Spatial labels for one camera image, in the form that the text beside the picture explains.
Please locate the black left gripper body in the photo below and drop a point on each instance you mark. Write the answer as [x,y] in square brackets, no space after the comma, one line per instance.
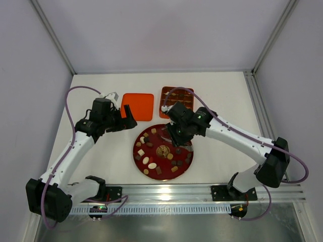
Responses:
[122,121]

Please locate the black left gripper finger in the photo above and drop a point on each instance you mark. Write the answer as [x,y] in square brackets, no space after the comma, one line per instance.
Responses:
[128,113]
[130,124]

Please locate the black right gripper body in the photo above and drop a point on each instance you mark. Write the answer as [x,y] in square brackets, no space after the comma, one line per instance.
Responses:
[178,136]

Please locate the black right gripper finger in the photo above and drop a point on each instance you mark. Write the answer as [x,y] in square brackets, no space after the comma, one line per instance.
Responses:
[185,138]
[172,130]

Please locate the metal serving tongs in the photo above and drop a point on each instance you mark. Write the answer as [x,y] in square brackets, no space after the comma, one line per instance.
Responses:
[164,135]

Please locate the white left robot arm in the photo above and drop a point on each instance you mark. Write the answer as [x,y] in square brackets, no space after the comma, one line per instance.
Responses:
[51,196]

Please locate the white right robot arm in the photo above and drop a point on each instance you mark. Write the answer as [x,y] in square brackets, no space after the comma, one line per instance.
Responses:
[271,157]

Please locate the white heart chocolate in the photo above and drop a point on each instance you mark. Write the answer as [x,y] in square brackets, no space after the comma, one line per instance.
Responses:
[142,140]

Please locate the tan shell chocolate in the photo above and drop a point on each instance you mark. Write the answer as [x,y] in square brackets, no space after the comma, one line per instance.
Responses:
[169,156]

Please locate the brown cup chocolate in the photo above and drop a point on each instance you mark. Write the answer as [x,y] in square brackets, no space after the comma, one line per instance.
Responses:
[150,144]

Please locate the orange chocolate box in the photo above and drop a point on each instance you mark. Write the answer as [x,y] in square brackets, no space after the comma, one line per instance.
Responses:
[182,96]

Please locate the white square chocolate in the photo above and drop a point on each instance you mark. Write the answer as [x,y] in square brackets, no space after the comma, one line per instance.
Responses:
[141,152]

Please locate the tan striped bar chocolate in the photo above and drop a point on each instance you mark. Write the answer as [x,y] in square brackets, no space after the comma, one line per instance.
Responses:
[174,168]

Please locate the white swirl oval chocolate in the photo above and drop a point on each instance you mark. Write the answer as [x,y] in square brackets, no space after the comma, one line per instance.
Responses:
[145,160]

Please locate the light brown diamond chocolate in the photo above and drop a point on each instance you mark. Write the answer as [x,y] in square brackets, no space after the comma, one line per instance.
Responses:
[158,170]

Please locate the orange tin lid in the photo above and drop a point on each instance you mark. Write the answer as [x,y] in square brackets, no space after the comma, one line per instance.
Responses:
[141,105]

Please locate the round red plate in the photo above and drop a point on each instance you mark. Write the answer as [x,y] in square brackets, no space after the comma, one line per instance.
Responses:
[159,153]

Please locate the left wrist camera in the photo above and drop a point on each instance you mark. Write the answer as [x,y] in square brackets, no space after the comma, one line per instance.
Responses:
[113,96]

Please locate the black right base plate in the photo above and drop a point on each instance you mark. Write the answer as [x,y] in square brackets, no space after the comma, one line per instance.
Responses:
[221,193]

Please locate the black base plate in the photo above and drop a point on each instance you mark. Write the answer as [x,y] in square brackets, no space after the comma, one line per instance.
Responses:
[113,193]
[221,193]

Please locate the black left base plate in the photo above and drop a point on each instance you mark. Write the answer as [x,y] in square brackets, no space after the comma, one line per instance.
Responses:
[113,193]

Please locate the white slotted cable duct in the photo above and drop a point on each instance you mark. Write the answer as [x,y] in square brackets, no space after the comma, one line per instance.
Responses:
[151,209]

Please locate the aluminium frame rail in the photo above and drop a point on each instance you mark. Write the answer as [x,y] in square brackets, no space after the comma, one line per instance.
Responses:
[111,158]

